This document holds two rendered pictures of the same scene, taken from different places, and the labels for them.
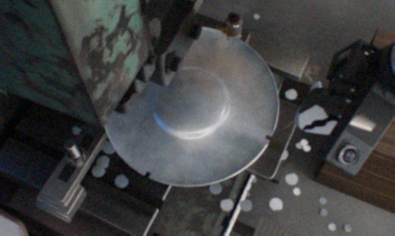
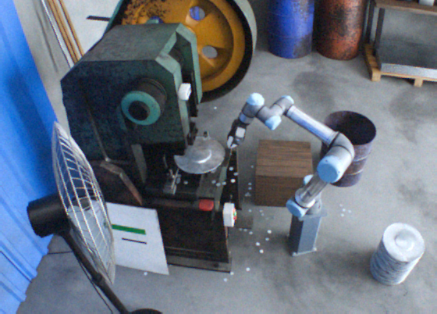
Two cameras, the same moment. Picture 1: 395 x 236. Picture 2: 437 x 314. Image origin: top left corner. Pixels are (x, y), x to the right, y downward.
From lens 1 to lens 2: 129 cm
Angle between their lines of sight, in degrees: 21
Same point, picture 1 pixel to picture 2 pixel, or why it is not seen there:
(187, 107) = (199, 155)
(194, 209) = (208, 187)
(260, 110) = (219, 151)
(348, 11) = (252, 143)
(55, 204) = (168, 189)
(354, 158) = (239, 140)
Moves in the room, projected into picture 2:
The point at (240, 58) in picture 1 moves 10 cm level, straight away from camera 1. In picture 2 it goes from (210, 141) to (209, 130)
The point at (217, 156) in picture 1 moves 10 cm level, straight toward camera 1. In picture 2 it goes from (211, 164) to (213, 177)
